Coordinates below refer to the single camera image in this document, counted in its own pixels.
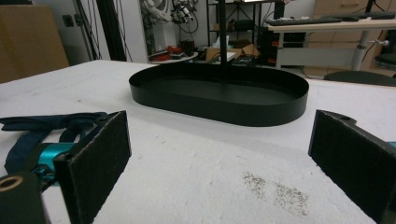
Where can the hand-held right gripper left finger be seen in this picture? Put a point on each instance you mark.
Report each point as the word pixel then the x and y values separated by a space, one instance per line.
pixel 96 161

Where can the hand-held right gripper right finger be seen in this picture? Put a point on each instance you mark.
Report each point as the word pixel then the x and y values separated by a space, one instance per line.
pixel 351 161

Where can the round white side table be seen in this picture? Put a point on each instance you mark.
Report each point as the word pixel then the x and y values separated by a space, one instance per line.
pixel 177 59

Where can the black oval metal tray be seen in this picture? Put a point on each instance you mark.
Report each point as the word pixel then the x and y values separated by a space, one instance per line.
pixel 218 107

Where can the black tripod stand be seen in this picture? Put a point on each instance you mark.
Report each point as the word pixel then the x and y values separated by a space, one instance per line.
pixel 109 28

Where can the red tool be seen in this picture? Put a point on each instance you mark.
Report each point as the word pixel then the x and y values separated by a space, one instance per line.
pixel 173 49

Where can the light wooden desk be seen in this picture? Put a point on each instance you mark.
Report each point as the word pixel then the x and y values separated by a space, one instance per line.
pixel 327 26

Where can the brown cardboard panel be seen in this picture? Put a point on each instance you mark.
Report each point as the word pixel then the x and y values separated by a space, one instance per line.
pixel 28 40

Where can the black computer tower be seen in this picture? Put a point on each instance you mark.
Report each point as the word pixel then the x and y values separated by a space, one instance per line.
pixel 267 46

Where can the black computer keyboard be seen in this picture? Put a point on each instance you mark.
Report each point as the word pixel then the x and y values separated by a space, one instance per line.
pixel 302 21
pixel 364 15

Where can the open cardboard box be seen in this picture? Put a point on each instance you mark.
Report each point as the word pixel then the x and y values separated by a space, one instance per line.
pixel 246 49

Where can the light wooden cabinet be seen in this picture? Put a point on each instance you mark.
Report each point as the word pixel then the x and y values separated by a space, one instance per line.
pixel 342 7

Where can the black metal shelf rack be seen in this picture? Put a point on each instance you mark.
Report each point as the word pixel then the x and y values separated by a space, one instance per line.
pixel 246 18

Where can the black vertical stand pole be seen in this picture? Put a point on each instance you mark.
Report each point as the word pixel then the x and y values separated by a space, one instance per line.
pixel 222 31

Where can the black wall socket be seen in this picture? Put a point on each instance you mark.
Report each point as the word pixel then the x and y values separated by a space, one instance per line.
pixel 67 20

